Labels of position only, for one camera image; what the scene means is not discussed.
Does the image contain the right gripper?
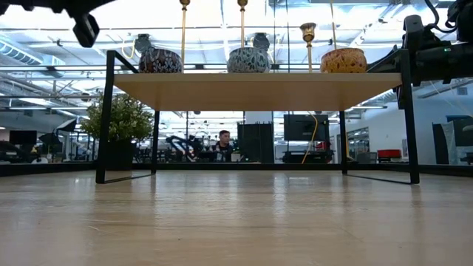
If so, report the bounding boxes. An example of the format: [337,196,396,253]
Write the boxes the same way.
[365,41,473,86]

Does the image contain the potted green plant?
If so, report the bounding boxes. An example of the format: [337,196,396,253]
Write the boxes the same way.
[80,92,154,171]

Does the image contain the black cabinet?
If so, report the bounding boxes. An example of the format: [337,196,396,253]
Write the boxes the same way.
[236,122,275,163]

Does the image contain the yellow hanging cable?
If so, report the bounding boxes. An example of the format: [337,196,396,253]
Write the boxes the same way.
[301,111,319,164]

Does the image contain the dark display stand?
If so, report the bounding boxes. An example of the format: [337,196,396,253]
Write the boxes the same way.
[432,114,473,166]

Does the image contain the person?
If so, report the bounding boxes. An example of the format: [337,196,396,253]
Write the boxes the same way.
[210,129,235,163]

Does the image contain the tall gold candlestick holder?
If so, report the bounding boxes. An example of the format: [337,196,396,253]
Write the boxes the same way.
[179,0,191,71]
[237,0,249,49]

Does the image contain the short gold candle holder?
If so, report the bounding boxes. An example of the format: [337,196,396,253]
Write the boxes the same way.
[299,21,318,73]

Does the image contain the small black monitor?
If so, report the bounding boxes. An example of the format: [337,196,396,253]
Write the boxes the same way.
[8,129,38,146]

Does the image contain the wooden shelf riser black legs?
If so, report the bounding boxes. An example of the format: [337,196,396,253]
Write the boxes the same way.
[95,50,421,185]

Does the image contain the black ceiling cable reel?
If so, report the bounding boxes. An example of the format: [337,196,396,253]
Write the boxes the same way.
[253,32,271,51]
[134,33,152,53]

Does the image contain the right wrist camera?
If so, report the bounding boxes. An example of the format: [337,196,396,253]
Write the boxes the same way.
[401,14,439,51]

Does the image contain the black softbox light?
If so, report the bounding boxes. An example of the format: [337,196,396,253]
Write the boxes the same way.
[55,117,78,134]
[38,132,63,147]

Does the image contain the large black monitor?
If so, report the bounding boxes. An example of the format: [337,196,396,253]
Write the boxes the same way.
[283,113,330,142]

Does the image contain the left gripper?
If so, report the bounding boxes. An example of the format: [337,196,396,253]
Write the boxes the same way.
[0,0,116,49]

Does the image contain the blue white patterned vase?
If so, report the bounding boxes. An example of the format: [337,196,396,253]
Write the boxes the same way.
[226,46,272,74]

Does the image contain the red storage bin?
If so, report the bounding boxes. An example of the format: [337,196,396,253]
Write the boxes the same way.
[376,148,403,160]

